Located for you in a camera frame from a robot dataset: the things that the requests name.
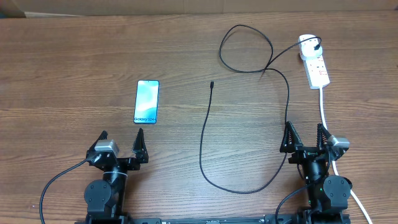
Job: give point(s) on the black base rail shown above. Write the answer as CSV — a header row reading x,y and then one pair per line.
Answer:
x,y
267,219

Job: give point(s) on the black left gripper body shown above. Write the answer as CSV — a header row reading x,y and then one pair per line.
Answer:
x,y
125,165

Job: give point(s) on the brown cardboard backdrop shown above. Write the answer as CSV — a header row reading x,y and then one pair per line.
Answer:
x,y
22,8

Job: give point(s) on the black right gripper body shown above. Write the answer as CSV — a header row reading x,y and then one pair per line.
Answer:
x,y
303,154

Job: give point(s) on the white power strip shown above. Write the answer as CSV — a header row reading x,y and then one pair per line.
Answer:
x,y
316,72

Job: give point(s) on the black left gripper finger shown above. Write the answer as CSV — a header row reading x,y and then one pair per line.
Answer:
x,y
139,147
103,136

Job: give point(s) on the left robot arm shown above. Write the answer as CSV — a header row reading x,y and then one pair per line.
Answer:
x,y
105,197

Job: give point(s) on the white charger plug adapter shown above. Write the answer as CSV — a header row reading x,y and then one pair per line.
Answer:
x,y
310,46

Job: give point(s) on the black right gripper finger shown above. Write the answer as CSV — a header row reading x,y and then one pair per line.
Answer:
x,y
291,140
322,135

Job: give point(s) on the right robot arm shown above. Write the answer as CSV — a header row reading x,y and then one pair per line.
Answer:
x,y
327,194

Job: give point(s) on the Galaxy S24 smartphone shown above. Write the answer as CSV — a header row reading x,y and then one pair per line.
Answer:
x,y
146,106

